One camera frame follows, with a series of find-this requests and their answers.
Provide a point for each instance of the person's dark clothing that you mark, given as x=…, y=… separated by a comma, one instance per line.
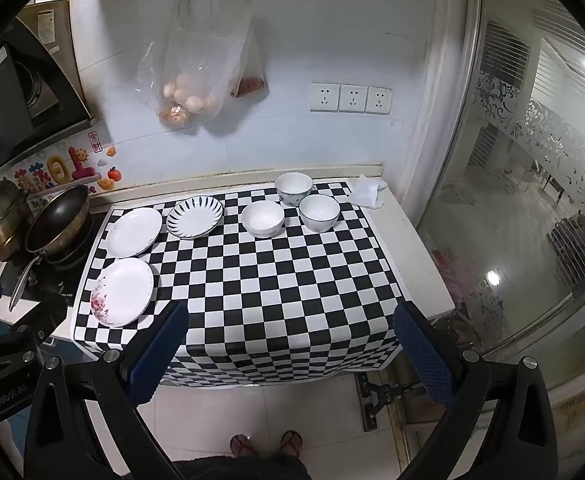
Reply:
x=242, y=467

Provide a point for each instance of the plastic bag of red food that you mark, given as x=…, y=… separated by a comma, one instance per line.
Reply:
x=250, y=85

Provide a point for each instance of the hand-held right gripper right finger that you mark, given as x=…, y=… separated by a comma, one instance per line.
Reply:
x=422, y=355

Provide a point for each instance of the black metal frame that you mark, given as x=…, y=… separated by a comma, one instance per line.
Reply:
x=375, y=400

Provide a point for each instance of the stainless steel pot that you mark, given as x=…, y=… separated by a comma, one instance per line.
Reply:
x=0, y=220

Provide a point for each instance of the black white checkered tablecloth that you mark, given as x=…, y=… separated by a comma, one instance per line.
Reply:
x=272, y=285

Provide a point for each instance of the plain white bowl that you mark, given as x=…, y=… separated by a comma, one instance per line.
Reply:
x=262, y=217

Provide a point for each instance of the pink floral plate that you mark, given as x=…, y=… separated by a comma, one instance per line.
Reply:
x=122, y=292

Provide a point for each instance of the person's foot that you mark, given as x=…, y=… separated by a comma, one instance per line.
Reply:
x=291, y=442
x=242, y=445

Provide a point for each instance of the blue dotted bowl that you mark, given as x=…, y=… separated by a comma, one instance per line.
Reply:
x=293, y=187

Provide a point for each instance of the patterned glass sliding door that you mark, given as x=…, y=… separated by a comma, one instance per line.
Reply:
x=522, y=185

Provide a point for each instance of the dark wok pan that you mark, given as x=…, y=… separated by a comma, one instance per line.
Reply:
x=57, y=220

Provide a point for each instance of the white wall socket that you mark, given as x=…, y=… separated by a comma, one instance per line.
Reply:
x=323, y=97
x=379, y=100
x=353, y=98

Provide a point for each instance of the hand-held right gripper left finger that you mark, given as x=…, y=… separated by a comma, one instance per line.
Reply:
x=157, y=355

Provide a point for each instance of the blue leaf pattern plate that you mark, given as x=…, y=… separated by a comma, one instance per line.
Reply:
x=195, y=216

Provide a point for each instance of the black range hood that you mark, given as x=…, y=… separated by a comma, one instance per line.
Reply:
x=12, y=90

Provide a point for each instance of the person's left foot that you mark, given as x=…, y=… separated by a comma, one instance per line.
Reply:
x=242, y=445

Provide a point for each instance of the crumpled white tissue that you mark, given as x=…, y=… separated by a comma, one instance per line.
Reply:
x=370, y=191

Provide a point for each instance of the plain white plate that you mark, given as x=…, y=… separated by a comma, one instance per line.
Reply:
x=133, y=232

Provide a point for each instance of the colourful wall stickers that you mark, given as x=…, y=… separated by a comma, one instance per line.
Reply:
x=62, y=165

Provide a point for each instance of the clear plastic bag of eggs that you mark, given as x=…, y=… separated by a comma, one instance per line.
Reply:
x=192, y=95

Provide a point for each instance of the person's right foot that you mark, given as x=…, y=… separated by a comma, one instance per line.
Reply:
x=291, y=442

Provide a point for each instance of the black rimmed white bowl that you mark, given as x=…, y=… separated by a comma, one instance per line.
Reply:
x=319, y=211

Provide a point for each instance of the black stove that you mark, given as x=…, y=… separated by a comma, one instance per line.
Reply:
x=60, y=280

